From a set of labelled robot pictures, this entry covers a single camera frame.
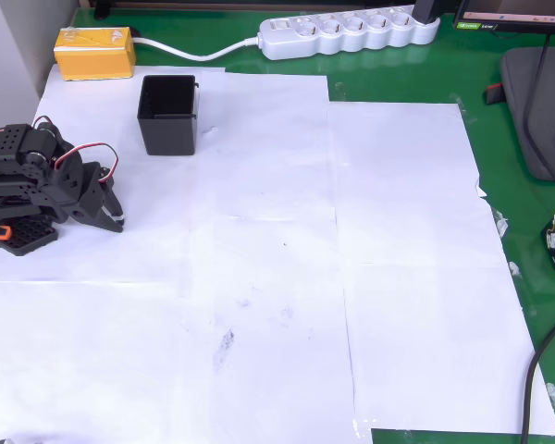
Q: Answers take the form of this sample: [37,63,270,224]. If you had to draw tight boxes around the white power cable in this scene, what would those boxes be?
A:
[129,34,263,63]

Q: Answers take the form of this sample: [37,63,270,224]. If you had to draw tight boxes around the yellow cardboard box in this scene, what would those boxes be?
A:
[53,26,138,82]

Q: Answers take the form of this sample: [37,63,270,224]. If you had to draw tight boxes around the white power strip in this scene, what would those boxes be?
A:
[257,5,442,62]

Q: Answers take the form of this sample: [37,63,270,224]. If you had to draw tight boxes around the thin black cable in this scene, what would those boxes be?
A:
[521,33,555,201]

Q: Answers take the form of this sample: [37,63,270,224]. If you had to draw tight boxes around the black square cup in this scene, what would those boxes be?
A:
[136,74,201,157]

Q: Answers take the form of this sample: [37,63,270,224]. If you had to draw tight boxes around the black monitor with green sticker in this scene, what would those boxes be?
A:
[451,0,555,38]

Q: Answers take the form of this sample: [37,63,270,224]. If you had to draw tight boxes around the green desk mat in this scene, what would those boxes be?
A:
[68,0,555,444]

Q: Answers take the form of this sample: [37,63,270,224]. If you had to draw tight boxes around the black plug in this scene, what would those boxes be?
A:
[413,0,449,25]

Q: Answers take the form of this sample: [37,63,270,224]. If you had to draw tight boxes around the thick black cable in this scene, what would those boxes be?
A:
[519,306,555,444]

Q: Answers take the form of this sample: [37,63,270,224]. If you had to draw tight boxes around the gray laptop sleeve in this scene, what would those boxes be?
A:
[483,45,555,184]

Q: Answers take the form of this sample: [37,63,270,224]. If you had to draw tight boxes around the red servo wire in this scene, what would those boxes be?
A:
[31,115,120,184]

